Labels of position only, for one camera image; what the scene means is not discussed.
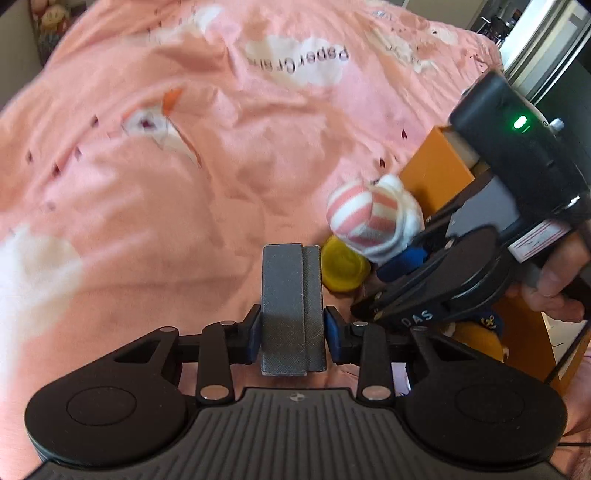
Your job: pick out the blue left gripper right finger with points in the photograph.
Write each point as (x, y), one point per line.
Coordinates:
(333, 329)

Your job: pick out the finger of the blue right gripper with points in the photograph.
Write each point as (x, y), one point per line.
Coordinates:
(403, 264)

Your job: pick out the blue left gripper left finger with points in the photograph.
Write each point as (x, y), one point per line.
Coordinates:
(253, 332)

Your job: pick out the dark grey rectangular box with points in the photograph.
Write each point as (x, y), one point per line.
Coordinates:
(293, 342)

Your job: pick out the pink striped white plush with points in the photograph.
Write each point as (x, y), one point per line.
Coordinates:
(376, 219)

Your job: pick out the orange bear plush blue outfit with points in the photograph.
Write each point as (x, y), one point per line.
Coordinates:
(482, 332)

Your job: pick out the yellow round tape measure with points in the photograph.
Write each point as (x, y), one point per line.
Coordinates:
(343, 270)

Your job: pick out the orange cardboard storage box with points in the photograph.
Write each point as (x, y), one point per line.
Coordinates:
(436, 174)

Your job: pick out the right hand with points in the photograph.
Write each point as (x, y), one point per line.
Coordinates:
(562, 267)

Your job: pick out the pink printed duvet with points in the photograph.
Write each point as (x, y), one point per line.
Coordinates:
(166, 142)

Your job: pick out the black camera box green light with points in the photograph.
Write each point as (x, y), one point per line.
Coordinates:
(536, 168)

